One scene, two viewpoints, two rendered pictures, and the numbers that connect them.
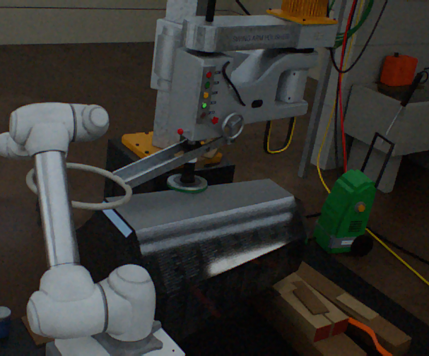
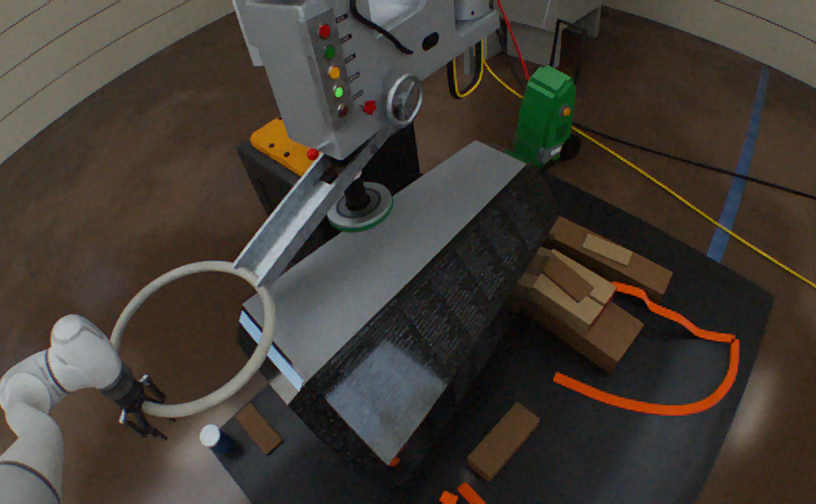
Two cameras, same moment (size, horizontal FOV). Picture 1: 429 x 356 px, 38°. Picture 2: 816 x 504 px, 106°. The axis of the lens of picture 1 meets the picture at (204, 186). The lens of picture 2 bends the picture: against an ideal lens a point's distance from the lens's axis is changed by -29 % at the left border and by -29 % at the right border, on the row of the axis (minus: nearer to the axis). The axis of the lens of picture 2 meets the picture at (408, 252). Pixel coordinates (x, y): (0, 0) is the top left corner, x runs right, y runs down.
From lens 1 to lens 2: 208 cm
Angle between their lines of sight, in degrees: 25
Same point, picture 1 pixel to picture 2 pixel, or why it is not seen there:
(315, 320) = (584, 310)
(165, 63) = not seen: hidden behind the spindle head
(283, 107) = (469, 30)
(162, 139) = not seen: hidden behind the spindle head
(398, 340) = (662, 282)
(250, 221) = (482, 243)
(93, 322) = not seen: outside the picture
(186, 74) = (281, 45)
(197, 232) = (410, 316)
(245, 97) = (408, 38)
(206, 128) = (359, 126)
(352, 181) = (548, 83)
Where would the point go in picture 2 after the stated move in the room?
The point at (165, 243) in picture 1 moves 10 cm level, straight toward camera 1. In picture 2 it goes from (366, 368) to (373, 403)
